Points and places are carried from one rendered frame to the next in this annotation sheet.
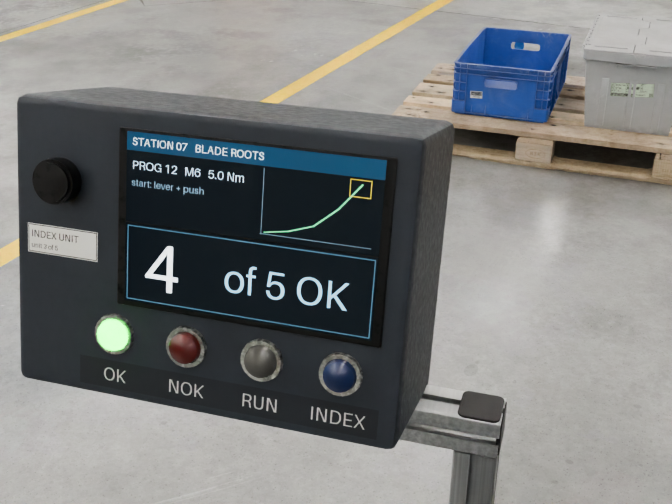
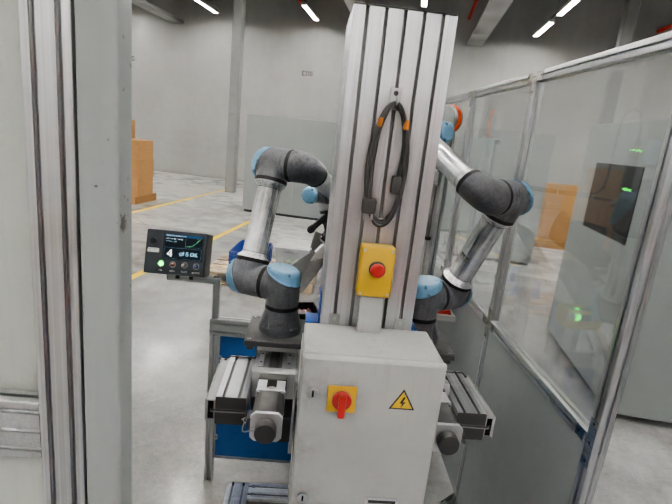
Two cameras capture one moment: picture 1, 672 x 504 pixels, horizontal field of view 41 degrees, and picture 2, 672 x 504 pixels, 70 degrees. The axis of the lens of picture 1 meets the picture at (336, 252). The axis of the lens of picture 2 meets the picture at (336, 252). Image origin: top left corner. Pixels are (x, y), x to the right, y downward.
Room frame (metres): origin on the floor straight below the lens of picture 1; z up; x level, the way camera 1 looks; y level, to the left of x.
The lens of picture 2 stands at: (-1.62, 0.09, 1.73)
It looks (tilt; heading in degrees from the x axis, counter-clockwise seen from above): 14 degrees down; 341
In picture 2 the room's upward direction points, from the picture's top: 6 degrees clockwise
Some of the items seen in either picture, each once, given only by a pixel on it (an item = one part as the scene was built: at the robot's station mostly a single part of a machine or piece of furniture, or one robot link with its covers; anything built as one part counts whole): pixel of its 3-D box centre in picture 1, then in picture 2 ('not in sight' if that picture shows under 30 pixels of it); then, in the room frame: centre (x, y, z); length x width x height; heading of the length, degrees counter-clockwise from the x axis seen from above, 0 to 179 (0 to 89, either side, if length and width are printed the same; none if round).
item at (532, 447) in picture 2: not in sight; (451, 373); (0.45, -1.40, 0.50); 2.59 x 0.03 x 0.91; 163
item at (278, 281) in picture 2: not in sight; (281, 284); (-0.07, -0.27, 1.20); 0.13 x 0.12 x 0.14; 51
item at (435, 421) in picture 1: (335, 397); (194, 278); (0.51, 0.00, 1.04); 0.24 x 0.03 x 0.03; 73
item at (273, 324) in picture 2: not in sight; (280, 316); (-0.08, -0.27, 1.09); 0.15 x 0.15 x 0.10
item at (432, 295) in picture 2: not in sight; (424, 296); (-0.20, -0.76, 1.20); 0.13 x 0.12 x 0.14; 108
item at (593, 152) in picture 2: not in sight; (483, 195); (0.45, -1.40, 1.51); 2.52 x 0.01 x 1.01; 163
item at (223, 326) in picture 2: not in sight; (308, 333); (0.35, -0.51, 0.82); 0.90 x 0.04 x 0.08; 73
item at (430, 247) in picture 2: not in sight; (424, 281); (0.89, -1.39, 0.90); 0.08 x 0.06 x 1.80; 18
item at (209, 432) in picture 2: not in sight; (211, 408); (0.48, -0.10, 0.39); 0.04 x 0.04 x 0.78; 73
